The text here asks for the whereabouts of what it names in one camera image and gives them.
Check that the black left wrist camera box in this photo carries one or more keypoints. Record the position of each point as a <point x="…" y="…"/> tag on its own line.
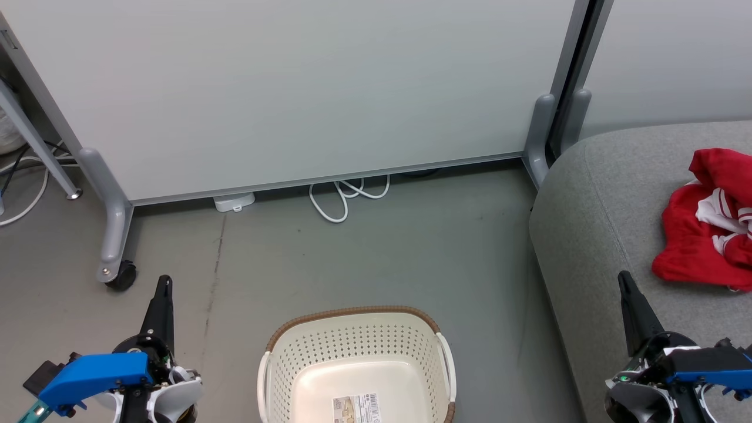
<point x="42" y="376"/>

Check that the paper label sticker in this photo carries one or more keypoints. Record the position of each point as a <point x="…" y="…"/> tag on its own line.
<point x="356" y="409"/>

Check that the teal metal bracket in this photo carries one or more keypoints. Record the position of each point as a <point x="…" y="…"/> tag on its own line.
<point x="32" y="414"/>

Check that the red and white garment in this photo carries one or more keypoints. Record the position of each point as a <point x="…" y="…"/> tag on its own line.
<point x="687" y="247"/>

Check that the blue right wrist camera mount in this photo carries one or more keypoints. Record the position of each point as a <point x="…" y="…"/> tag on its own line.
<point x="711" y="361"/>

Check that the grey partition foot with caster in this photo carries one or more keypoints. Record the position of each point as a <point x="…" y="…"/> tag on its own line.
<point x="114" y="223"/>

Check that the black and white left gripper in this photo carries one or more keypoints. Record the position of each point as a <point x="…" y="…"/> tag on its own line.
<point x="176" y="393"/>

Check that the narrow white partition panel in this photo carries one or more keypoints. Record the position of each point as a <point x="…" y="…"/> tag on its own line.
<point x="675" y="59"/>

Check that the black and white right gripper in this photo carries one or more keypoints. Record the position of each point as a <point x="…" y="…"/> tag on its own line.
<point x="637" y="399"/>

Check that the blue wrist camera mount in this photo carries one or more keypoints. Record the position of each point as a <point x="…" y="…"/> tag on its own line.
<point x="94" y="373"/>
<point x="711" y="361"/>

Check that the black caster wheel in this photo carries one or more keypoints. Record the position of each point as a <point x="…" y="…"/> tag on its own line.
<point x="123" y="276"/>

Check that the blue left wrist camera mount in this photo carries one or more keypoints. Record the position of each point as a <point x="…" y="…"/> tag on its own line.
<point x="94" y="373"/>

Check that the cream perforated laundry basket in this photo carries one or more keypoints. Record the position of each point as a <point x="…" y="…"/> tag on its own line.
<point x="352" y="352"/>

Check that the white power adapter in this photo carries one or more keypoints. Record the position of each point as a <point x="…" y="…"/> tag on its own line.
<point x="234" y="201"/>

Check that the grey fabric sofa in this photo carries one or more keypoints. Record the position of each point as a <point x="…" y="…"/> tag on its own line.
<point x="605" y="235"/>

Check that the grey metal desk leg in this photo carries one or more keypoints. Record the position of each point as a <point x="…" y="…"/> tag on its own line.
<point x="35" y="141"/>

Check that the large white partition panel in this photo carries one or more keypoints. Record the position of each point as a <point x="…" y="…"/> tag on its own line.
<point x="294" y="88"/>

